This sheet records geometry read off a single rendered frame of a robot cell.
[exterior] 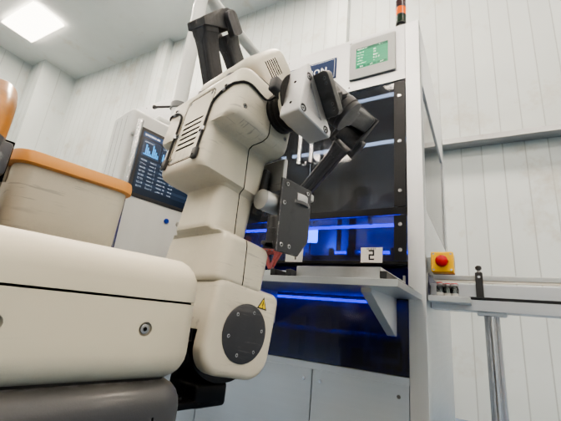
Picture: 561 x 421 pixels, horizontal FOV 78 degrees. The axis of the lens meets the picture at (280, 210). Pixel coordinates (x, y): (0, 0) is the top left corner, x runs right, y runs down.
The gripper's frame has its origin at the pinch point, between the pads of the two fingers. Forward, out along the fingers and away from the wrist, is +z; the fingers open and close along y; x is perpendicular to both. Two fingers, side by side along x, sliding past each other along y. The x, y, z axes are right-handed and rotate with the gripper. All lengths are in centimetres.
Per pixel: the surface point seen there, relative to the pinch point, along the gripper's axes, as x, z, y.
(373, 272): -38.2, 2.6, -27.2
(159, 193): 53, -29, -3
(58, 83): 732, -464, 440
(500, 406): -79, 39, 14
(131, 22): 446, -508, 337
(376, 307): -39.0, 11.7, -14.4
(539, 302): -91, 5, 8
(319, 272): -22.5, 3.1, -22.9
